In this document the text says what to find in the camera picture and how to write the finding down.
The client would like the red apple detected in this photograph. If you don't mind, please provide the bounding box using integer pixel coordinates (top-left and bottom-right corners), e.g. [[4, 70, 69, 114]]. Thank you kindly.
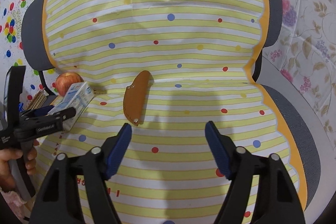
[[55, 72, 83, 97]]

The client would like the dark grey chair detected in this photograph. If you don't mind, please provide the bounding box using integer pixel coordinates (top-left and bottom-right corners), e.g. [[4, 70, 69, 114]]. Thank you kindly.
[[21, 0, 321, 212]]

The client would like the person left hand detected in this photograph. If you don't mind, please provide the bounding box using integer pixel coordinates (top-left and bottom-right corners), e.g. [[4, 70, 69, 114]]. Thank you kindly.
[[0, 140, 39, 192]]

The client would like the brown leather sheath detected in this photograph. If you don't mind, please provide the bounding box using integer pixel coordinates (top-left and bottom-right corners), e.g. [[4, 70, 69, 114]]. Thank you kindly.
[[123, 71, 150, 126]]

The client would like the floral pattern plastic sheet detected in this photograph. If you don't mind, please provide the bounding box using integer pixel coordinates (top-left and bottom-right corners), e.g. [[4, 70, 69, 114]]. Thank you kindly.
[[264, 0, 335, 147]]

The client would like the blue plastic basket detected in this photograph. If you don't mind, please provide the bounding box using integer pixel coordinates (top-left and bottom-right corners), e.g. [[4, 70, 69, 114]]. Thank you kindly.
[[19, 102, 24, 113]]

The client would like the pink fluffy rug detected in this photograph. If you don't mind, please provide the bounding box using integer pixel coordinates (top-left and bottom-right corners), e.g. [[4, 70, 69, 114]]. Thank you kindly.
[[1, 189, 26, 219]]

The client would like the yellow striped plastic cover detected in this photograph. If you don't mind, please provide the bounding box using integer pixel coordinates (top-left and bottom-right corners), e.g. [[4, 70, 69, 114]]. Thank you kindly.
[[34, 0, 308, 224]]

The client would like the milk carton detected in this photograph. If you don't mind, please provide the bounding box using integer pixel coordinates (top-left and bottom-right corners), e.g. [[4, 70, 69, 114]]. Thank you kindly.
[[49, 82, 94, 131]]

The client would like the stack of books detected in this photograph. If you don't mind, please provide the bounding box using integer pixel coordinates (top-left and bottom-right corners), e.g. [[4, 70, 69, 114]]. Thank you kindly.
[[25, 89, 48, 110]]

